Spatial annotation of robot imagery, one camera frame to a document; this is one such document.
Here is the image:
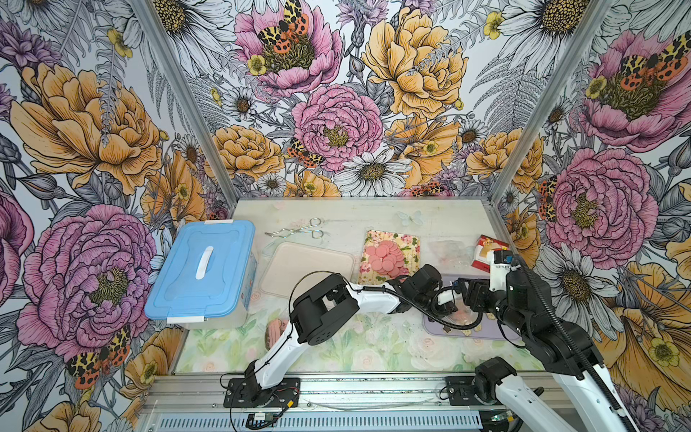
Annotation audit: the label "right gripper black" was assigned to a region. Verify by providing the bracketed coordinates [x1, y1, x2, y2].
[456, 278, 530, 338]

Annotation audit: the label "bag of pink wafers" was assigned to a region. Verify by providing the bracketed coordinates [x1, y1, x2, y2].
[265, 319, 290, 350]

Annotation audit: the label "bag of mixed snacks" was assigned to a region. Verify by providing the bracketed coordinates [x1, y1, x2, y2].
[449, 302, 478, 326]

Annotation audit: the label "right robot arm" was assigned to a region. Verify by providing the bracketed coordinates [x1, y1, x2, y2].
[459, 249, 638, 431]

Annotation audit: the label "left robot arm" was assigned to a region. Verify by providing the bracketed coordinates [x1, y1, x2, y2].
[239, 265, 448, 406]

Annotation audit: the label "pile of pink cookies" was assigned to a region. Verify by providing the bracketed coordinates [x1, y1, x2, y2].
[365, 240, 410, 279]

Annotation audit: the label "yellow floral tray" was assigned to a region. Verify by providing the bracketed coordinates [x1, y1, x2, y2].
[358, 230, 421, 284]

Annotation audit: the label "lavender plastic tray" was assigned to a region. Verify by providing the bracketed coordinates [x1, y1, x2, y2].
[422, 293, 520, 343]

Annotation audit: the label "red white small box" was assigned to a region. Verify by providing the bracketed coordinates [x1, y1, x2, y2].
[471, 235, 509, 273]

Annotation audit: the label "metal scissors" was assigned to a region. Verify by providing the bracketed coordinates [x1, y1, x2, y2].
[265, 217, 325, 239]

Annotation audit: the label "beige plastic tray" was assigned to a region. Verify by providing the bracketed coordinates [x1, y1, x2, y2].
[258, 242, 356, 299]

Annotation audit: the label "blue lidded storage box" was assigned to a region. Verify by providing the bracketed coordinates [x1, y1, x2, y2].
[145, 220, 257, 329]

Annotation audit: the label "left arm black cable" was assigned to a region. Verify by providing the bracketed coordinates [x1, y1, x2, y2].
[366, 283, 485, 331]

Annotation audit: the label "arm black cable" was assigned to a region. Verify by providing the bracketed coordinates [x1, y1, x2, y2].
[366, 283, 485, 331]
[512, 256, 638, 432]

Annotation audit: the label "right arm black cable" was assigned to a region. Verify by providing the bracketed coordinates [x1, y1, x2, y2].
[512, 256, 638, 432]

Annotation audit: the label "aluminium front rail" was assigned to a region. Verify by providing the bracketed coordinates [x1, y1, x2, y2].
[141, 372, 600, 415]

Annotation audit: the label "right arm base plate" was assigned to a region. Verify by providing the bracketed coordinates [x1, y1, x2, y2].
[444, 375, 484, 406]

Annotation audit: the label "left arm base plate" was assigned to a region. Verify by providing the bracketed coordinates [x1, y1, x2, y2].
[223, 377, 302, 409]

